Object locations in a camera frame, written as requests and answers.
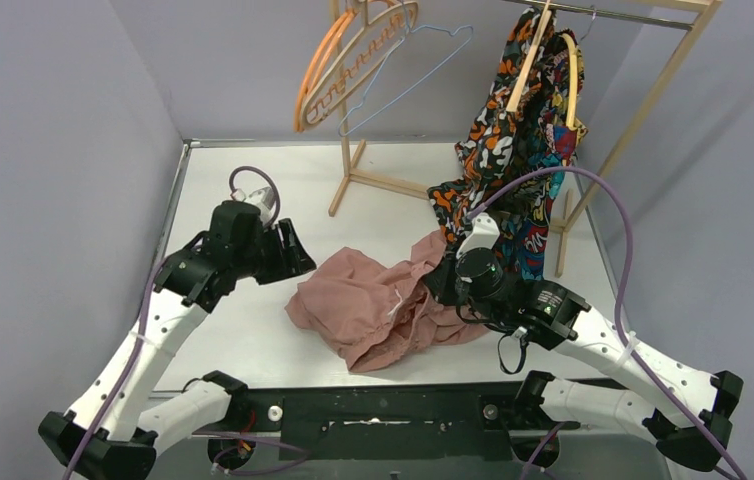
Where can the straight wooden hanger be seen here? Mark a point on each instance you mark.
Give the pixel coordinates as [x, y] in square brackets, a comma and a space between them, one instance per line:
[517, 91]

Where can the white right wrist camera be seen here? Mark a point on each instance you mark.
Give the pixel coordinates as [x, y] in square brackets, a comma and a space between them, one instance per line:
[484, 233]

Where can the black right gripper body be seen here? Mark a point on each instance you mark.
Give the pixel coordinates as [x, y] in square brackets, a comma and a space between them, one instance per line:
[451, 290]

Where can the curved wooden hanger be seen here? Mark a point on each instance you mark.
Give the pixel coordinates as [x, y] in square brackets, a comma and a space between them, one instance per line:
[572, 98]

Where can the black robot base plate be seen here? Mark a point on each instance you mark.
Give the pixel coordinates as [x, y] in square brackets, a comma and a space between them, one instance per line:
[418, 422]

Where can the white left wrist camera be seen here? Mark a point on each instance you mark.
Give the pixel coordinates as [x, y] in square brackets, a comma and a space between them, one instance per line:
[265, 199]

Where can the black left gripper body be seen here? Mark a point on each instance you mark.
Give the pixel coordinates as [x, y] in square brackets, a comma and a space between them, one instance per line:
[277, 250]

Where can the blue wire hanger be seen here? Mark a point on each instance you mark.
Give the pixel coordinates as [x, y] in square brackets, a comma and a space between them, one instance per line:
[422, 49]

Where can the orange plastic hanger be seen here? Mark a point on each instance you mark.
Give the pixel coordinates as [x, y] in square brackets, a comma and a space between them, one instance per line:
[314, 69]

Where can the beige notched wooden hanger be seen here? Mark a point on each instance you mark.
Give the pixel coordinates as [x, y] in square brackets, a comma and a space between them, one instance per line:
[357, 63]

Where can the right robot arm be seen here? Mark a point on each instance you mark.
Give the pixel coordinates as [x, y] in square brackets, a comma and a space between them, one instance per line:
[684, 412]

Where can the orange camouflage shorts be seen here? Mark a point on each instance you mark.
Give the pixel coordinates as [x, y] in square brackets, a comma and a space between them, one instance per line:
[486, 155]

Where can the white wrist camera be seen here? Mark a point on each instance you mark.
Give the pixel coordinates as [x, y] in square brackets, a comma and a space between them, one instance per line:
[265, 199]
[484, 233]

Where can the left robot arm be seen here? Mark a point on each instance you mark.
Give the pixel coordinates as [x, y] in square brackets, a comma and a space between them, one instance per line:
[110, 431]

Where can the pink shorts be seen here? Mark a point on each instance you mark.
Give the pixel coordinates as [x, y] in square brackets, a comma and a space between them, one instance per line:
[373, 316]

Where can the colourful comic print shorts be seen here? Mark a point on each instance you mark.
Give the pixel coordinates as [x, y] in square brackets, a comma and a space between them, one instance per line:
[524, 213]

